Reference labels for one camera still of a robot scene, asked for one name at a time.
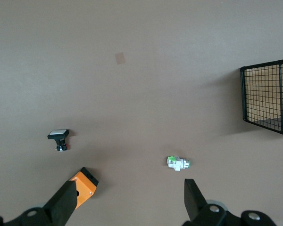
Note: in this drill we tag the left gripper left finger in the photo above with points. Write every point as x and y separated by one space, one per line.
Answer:
61 204

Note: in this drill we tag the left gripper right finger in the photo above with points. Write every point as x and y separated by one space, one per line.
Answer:
193 200

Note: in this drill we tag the black square pushbutton white cap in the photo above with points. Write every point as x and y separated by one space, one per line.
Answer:
57 133

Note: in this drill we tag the brown tape patch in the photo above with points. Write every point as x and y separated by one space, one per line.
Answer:
120 58

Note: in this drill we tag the orange switch enclosure box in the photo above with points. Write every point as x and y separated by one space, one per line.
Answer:
86 186

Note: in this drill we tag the green pushbutton switch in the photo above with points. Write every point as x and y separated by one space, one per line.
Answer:
178 163

